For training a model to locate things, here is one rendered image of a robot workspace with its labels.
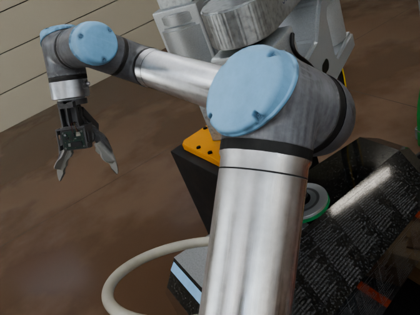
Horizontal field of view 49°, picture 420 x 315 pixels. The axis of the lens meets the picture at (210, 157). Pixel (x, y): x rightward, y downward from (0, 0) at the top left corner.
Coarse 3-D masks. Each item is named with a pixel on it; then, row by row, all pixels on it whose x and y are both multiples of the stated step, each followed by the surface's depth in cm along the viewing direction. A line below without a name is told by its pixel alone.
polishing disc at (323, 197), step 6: (312, 186) 184; (318, 186) 183; (312, 192) 181; (318, 192) 180; (324, 192) 178; (312, 198) 178; (318, 198) 177; (324, 198) 176; (306, 204) 176; (312, 204) 175; (318, 204) 174; (324, 204) 173; (306, 210) 173; (312, 210) 172; (318, 210) 171; (306, 216) 171
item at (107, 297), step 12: (192, 240) 142; (204, 240) 142; (144, 252) 137; (156, 252) 138; (168, 252) 140; (132, 264) 132; (120, 276) 126; (108, 288) 117; (108, 300) 110; (108, 312) 108; (120, 312) 104; (132, 312) 103
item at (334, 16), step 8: (336, 0) 192; (328, 8) 191; (336, 8) 193; (328, 16) 192; (336, 16) 194; (328, 24) 194; (336, 24) 195; (336, 32) 197; (344, 32) 200; (336, 40) 198
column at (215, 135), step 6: (162, 0) 223; (168, 0) 221; (174, 0) 220; (180, 0) 219; (186, 0) 218; (192, 0) 217; (162, 6) 225; (168, 6) 224; (204, 108) 252; (204, 114) 255; (210, 126) 258; (210, 132) 261; (216, 132) 259; (216, 138) 262
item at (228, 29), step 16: (224, 0) 141; (240, 0) 134; (256, 0) 131; (272, 0) 137; (288, 0) 146; (208, 16) 135; (224, 16) 132; (240, 16) 131; (256, 16) 132; (272, 16) 136; (208, 32) 141; (224, 32) 135; (240, 32) 134; (256, 32) 134; (272, 32) 138; (224, 48) 138
